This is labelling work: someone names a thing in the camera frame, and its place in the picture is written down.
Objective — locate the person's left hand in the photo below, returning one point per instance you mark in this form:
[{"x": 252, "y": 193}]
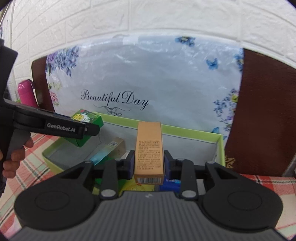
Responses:
[{"x": 11, "y": 165}]

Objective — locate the light green storage box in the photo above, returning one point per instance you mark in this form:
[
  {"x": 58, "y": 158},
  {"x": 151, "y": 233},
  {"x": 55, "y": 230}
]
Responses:
[{"x": 197, "y": 146}]

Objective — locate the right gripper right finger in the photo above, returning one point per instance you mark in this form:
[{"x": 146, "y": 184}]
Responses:
[{"x": 184, "y": 171}]

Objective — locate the green packet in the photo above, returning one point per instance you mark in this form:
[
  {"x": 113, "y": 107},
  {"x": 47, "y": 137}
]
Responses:
[{"x": 93, "y": 123}]

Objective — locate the floral plastic bedding bag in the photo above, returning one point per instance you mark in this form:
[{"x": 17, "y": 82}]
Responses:
[{"x": 179, "y": 81}]

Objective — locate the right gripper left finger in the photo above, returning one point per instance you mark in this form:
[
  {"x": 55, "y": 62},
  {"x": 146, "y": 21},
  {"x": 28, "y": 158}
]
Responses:
[{"x": 115, "y": 170}]

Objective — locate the square green box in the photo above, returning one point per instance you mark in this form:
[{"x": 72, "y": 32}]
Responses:
[{"x": 96, "y": 188}]

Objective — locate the white orange medicine box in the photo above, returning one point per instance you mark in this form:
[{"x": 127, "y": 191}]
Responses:
[{"x": 131, "y": 185}]

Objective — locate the pink thermos bottle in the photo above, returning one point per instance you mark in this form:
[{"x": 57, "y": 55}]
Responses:
[{"x": 26, "y": 93}]

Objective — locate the blue gum box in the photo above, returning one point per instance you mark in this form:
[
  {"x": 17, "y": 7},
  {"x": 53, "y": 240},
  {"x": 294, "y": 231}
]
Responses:
[{"x": 170, "y": 185}]

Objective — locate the tan cardboard box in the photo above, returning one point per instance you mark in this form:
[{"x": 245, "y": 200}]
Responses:
[{"x": 149, "y": 154}]

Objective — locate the plaid bed sheet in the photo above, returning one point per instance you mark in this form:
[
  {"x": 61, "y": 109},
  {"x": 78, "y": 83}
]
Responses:
[{"x": 33, "y": 170}]

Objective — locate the iridescent white slim box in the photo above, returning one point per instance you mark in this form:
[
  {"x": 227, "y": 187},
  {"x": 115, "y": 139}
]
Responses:
[{"x": 115, "y": 149}]

